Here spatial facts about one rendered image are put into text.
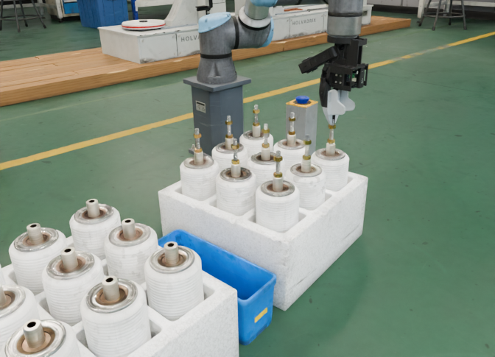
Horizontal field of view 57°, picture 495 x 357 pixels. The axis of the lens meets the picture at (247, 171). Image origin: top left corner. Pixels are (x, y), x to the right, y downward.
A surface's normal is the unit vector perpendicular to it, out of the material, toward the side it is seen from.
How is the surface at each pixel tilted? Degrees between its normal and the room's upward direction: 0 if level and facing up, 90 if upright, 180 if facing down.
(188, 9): 90
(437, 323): 0
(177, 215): 90
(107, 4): 92
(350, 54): 90
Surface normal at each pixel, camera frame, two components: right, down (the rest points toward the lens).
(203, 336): 0.75, 0.27
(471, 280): -0.01, -0.90
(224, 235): -0.62, 0.34
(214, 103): -0.05, 0.43
